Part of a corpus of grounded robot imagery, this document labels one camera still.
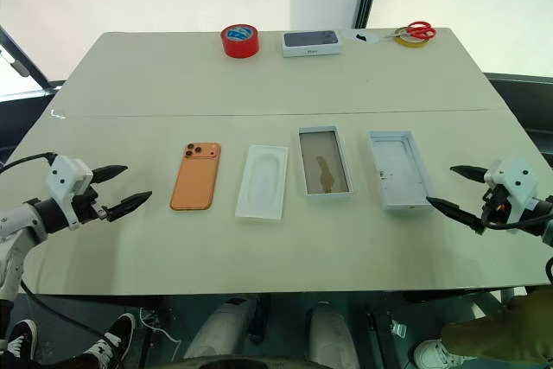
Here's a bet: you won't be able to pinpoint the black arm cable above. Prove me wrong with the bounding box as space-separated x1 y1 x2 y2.
480 200 553 232
0 151 58 173

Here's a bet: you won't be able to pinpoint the closed white phone box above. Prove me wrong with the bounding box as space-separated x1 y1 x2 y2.
282 29 345 59

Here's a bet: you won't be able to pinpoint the plain white open box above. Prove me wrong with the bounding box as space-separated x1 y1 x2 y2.
367 129 437 212

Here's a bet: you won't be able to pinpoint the red tape roll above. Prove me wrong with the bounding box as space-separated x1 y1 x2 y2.
219 24 261 60

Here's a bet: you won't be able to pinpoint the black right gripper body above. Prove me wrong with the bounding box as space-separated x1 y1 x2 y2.
480 184 512 226

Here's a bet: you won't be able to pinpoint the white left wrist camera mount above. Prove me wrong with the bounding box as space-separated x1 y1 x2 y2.
46 156 94 231

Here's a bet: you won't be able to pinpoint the dark slanted railing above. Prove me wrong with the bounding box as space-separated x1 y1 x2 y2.
0 24 62 94

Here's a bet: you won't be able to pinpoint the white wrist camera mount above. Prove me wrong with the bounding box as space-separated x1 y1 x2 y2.
46 156 94 231
483 155 542 235

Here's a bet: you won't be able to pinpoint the red handled scissors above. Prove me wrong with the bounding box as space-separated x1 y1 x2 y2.
384 20 438 41

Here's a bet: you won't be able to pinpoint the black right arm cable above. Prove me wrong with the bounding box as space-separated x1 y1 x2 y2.
480 200 553 232

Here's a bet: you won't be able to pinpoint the white box with brown print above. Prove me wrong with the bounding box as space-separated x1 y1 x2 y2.
297 124 355 202

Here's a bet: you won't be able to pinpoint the white round disc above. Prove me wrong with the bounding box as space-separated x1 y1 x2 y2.
342 28 381 45

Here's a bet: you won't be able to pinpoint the black and white sneaker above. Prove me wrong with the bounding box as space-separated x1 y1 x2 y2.
0 318 39 362
80 312 137 369

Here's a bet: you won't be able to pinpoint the white moulded tray insert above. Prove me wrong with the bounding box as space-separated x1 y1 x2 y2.
234 144 289 221

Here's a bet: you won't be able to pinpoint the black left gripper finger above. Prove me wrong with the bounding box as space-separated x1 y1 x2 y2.
105 190 154 223
91 164 130 185

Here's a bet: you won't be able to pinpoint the black floor cable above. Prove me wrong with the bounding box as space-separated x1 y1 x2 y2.
18 278 114 347

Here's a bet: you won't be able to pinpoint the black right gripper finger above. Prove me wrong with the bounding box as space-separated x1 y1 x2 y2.
425 195 486 237
449 164 488 184

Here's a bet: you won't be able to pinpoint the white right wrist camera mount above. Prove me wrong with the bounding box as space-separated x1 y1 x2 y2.
483 155 542 235

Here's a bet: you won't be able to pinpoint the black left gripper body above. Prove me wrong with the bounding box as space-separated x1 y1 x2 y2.
71 186 110 226

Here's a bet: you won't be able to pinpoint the thin white floor cable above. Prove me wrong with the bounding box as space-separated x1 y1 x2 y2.
138 307 183 345

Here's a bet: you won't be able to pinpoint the yellow tape roll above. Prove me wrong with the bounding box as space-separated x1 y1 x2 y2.
393 27 431 48

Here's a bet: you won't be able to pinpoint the olive green garment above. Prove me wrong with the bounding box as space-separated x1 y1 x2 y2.
440 285 553 365

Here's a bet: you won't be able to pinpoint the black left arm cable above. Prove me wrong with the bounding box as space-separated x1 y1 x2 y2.
0 151 58 173

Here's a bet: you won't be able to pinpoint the orange smartphone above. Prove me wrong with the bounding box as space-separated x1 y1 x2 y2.
168 141 223 212

